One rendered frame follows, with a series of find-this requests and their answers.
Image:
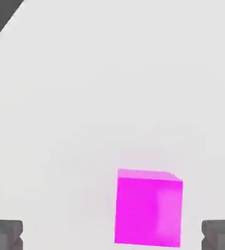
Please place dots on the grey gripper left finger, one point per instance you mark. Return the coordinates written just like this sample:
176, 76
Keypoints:
4, 235

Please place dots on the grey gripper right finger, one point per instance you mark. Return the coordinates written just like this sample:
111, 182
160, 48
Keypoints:
220, 235

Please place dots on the small magenta cube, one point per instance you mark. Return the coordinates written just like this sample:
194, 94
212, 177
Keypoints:
147, 211

